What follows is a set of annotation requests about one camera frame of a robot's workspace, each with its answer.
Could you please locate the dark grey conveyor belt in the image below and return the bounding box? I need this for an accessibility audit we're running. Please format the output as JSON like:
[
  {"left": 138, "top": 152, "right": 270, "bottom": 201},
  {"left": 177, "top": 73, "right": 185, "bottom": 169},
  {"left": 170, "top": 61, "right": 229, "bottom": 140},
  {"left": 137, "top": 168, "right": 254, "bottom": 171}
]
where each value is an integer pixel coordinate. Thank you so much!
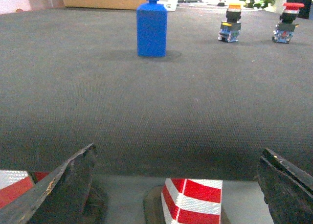
[{"left": 0, "top": 8, "right": 313, "bottom": 180}]

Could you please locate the red emergency stop button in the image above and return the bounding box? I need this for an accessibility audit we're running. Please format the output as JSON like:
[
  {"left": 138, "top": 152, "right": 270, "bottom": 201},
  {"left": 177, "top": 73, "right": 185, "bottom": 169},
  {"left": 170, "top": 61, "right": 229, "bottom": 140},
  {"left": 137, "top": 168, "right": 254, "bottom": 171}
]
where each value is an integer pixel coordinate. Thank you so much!
[{"left": 272, "top": 2, "right": 304, "bottom": 44}]

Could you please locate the yellow push button switch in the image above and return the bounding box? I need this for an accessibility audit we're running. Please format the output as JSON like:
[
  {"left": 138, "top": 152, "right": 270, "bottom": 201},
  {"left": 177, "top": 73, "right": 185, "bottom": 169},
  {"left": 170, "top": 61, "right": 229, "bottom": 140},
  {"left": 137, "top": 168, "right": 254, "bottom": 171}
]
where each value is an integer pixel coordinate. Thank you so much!
[{"left": 218, "top": 2, "right": 242, "bottom": 43}]

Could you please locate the blue bottle-shaped part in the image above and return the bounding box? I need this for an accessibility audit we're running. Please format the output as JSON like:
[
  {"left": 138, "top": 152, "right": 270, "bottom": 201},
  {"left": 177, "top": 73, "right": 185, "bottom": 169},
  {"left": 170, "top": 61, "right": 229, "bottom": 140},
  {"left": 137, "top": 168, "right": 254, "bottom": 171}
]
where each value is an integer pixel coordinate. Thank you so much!
[{"left": 136, "top": 0, "right": 168, "bottom": 57}]

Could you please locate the red white striped bollard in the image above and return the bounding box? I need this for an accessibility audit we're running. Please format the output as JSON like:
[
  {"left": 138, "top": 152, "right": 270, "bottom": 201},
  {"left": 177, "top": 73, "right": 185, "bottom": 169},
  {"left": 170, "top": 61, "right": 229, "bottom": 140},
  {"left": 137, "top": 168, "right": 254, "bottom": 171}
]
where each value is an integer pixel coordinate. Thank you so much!
[{"left": 161, "top": 178, "right": 223, "bottom": 224}]

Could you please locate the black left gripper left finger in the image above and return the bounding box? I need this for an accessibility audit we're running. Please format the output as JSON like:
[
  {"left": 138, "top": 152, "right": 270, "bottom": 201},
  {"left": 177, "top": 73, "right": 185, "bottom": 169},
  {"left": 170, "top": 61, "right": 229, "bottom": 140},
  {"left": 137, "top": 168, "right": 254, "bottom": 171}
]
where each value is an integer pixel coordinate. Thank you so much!
[{"left": 0, "top": 144, "right": 96, "bottom": 224}]

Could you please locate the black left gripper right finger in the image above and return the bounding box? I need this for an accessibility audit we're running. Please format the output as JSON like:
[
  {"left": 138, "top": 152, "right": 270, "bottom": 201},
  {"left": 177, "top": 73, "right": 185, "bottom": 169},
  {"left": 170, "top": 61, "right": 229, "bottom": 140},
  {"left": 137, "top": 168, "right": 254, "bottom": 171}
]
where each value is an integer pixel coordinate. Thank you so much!
[{"left": 258, "top": 149, "right": 313, "bottom": 224}]

